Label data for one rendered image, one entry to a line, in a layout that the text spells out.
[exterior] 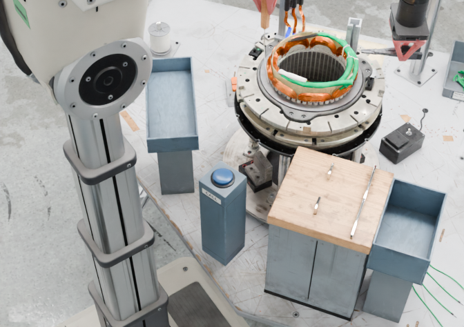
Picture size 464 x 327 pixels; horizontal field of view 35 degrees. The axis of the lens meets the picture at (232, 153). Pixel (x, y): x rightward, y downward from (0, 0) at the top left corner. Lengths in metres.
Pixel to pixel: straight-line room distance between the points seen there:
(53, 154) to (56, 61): 1.92
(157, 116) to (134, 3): 0.63
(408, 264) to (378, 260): 0.06
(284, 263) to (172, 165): 0.37
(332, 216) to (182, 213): 0.47
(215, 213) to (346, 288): 0.31
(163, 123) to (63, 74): 0.56
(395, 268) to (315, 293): 0.22
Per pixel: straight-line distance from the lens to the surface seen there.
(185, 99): 1.66
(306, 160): 1.50
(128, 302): 1.71
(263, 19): 1.37
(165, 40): 2.11
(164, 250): 2.64
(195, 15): 2.28
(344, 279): 1.51
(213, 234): 1.61
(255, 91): 1.58
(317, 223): 1.40
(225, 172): 1.49
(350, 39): 1.65
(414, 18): 1.51
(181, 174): 1.74
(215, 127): 1.94
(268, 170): 1.74
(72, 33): 1.02
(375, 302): 1.60
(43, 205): 2.83
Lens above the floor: 2.20
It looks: 49 degrees down
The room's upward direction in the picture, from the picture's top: straight up
